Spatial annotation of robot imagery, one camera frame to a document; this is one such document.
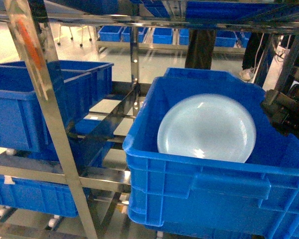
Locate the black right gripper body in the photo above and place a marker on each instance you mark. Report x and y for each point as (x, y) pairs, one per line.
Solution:
(282, 109)

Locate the light blue round tray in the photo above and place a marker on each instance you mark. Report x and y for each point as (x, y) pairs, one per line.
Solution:
(208, 126)

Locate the large blue shelf crate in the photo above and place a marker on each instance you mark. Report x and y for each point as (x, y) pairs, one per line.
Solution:
(212, 199)

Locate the blue crate lower shelf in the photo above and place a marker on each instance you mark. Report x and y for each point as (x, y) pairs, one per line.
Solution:
(44, 197)

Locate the blue bin on shelf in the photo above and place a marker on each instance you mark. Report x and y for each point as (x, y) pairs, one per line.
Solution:
(22, 124)

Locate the person dark trousers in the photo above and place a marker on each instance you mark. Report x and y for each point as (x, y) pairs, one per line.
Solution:
(200, 49)

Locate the blue bin behind post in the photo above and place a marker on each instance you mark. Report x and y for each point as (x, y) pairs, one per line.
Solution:
(50, 80)

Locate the stainless steel shelf frame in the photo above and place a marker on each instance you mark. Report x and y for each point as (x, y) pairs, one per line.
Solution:
(97, 160)

